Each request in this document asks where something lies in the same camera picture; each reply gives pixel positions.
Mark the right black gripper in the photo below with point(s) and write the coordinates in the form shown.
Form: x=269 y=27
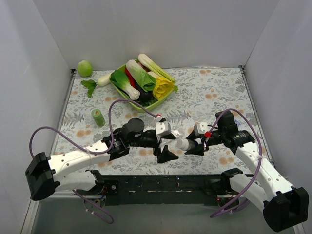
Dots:
x=203 y=142

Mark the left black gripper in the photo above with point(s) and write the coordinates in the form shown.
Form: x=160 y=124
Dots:
x=158 y=143

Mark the white cap pill bottle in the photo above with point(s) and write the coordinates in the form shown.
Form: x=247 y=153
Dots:
x=186 y=144

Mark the clear pill organizer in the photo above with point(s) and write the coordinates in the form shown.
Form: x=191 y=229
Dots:
x=180 y=132

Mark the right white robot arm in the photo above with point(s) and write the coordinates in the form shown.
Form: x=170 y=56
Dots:
x=281 y=204

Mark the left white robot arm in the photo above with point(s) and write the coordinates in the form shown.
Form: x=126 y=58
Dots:
x=47 y=174

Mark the dark purple eggplant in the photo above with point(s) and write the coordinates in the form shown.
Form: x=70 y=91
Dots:
x=144 y=96

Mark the yellow lettuce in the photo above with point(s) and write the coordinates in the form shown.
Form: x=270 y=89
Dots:
x=163 y=87

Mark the napa cabbage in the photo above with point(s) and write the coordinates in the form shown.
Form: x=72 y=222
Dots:
x=143 y=79

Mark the green cylindrical bottle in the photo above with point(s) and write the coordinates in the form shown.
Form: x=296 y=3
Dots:
x=98 y=117

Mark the red chili pepper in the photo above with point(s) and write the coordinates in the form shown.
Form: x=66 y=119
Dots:
x=131 y=79

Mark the green bok choy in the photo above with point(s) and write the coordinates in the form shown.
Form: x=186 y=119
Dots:
x=120 y=79

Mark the floral table mat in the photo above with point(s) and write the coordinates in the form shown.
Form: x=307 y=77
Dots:
x=202 y=92

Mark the white green leek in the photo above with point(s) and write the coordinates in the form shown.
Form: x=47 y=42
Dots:
x=151 y=65

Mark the white radish with leaves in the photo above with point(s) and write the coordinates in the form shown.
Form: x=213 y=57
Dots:
x=91 y=84

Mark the green round cabbage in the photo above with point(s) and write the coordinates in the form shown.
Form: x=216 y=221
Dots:
x=84 y=68

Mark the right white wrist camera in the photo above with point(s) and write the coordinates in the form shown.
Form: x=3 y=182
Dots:
x=200 y=129

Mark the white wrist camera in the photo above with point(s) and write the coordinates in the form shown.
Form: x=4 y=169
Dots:
x=200 y=129
x=163 y=129

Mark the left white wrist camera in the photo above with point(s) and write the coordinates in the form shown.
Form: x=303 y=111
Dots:
x=163 y=129

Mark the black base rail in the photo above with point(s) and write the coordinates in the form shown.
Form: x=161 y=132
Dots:
x=159 y=189

